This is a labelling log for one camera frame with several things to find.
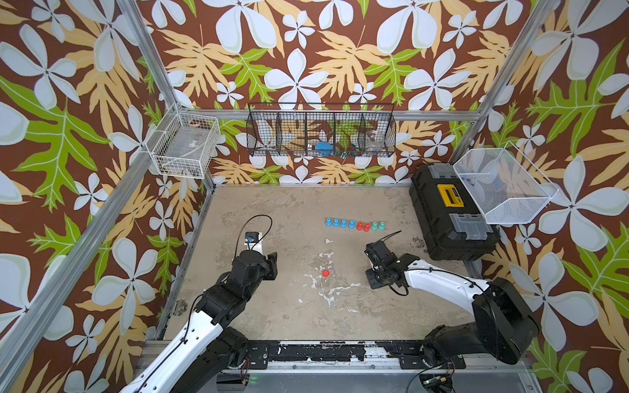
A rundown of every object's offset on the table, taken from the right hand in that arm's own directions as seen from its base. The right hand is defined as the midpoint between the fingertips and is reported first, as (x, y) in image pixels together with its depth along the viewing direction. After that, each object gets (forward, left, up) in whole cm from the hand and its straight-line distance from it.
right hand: (371, 276), depth 89 cm
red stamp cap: (+1, +17, -1) cm, 17 cm away
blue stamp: (+25, +15, +1) cm, 29 cm away
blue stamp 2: (+24, +12, +2) cm, 27 cm away
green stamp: (+22, -4, +1) cm, 22 cm away
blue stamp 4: (+23, +5, +1) cm, 24 cm away
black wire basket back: (+50, +19, +30) cm, 61 cm away
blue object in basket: (+42, +17, +27) cm, 53 cm away
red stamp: (+23, +2, 0) cm, 23 cm away
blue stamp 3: (+23, +8, +1) cm, 25 cm away
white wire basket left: (+35, +68, +34) cm, 83 cm away
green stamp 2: (+23, -8, 0) cm, 24 cm away
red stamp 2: (+22, -1, +1) cm, 22 cm away
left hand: (+1, +35, +17) cm, 39 cm away
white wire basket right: (+19, -44, +26) cm, 54 cm away
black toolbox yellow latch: (+12, -27, +16) cm, 34 cm away
